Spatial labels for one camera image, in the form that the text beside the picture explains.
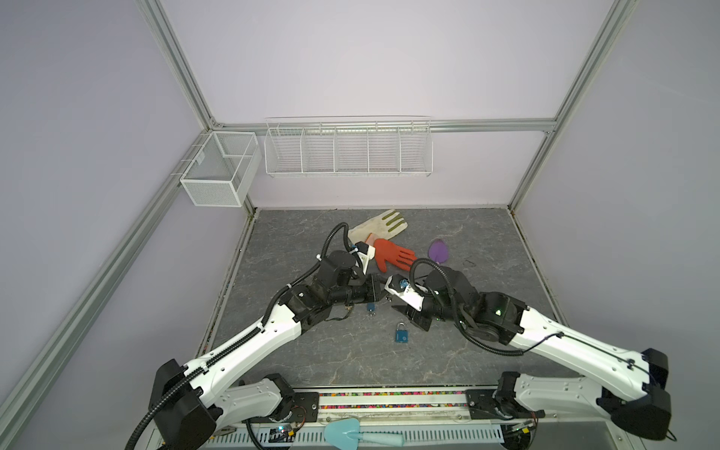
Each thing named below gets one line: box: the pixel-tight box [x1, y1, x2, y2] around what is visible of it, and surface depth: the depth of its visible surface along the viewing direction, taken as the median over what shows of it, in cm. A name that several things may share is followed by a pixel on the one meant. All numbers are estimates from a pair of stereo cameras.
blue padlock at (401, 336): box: [394, 321, 410, 344], surface depth 87 cm
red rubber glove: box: [374, 238, 418, 273], surface depth 107 cm
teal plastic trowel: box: [324, 418, 405, 450], surface depth 71 cm
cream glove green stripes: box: [347, 209, 408, 245], surface depth 116 cm
